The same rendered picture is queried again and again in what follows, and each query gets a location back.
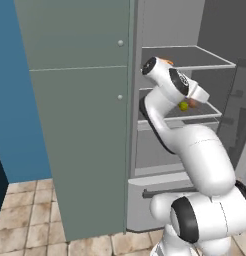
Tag dark freezer drawer handle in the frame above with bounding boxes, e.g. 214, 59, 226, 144
142, 186, 199, 200

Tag grey-green short cupboard door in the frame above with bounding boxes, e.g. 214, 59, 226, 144
13, 0, 131, 72

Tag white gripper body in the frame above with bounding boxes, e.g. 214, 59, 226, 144
192, 81, 211, 103

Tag brown onion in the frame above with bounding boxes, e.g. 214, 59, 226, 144
187, 98, 200, 109

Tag grey-green tall cupboard door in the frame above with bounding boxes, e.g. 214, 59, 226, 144
29, 65, 130, 242

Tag dark blue cabinet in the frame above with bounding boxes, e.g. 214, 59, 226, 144
0, 147, 10, 226

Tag grey fridge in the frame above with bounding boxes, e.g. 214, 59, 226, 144
126, 0, 238, 234

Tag grey fridge crisper drawer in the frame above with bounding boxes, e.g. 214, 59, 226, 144
134, 117, 221, 170

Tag glass fridge shelf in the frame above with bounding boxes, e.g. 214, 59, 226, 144
140, 44, 237, 71
138, 87, 223, 123

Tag green pear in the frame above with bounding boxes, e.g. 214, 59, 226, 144
177, 101, 190, 112

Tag dark grey fridge door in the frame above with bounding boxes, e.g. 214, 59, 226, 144
196, 0, 246, 181

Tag grey freezer drawer front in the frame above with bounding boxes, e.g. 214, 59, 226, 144
126, 171, 197, 233

